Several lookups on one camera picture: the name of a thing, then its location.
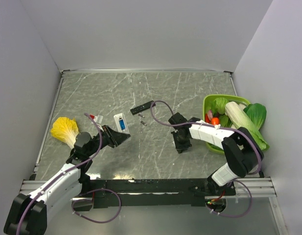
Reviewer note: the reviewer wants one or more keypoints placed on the green plastic basket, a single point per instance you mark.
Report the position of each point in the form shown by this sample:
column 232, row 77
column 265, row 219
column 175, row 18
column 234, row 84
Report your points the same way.
column 207, row 103

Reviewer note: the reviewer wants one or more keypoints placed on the yellow cabbage toy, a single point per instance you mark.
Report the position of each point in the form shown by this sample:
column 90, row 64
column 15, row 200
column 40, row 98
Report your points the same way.
column 65, row 130

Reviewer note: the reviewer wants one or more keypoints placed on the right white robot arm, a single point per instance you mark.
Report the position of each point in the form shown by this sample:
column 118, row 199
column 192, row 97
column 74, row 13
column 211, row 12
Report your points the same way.
column 241, row 151

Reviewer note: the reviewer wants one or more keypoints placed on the black mounting base plate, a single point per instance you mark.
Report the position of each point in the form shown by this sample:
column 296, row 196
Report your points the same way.
column 152, row 192

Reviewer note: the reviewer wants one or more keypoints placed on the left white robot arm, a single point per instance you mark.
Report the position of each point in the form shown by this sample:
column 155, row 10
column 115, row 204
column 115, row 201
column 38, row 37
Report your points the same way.
column 30, row 214

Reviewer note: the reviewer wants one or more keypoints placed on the orange carrot toy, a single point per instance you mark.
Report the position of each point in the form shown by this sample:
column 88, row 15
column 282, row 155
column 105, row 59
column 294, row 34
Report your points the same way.
column 215, row 121

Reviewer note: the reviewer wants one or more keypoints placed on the pink radish toy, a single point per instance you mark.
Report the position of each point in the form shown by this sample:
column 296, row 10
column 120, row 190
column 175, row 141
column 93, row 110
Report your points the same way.
column 210, row 114

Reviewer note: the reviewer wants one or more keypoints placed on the green cabbage toy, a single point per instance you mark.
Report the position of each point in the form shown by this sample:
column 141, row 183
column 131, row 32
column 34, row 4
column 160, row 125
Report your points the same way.
column 218, row 105

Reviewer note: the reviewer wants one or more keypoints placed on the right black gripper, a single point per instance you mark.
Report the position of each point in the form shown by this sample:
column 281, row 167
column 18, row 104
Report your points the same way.
column 180, row 148

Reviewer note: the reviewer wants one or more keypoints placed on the large bok choy toy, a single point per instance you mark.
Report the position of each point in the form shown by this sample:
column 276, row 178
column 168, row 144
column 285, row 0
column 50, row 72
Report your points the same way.
column 240, row 119

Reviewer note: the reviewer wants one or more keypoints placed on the white remote control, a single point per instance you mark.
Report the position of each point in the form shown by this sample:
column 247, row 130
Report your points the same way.
column 116, row 118

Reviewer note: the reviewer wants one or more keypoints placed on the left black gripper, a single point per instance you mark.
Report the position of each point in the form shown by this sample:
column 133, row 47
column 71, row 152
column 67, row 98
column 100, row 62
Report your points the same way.
column 114, row 138

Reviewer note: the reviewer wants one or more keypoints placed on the blue battery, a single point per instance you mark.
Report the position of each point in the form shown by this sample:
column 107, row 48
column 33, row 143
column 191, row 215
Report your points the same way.
column 122, row 124

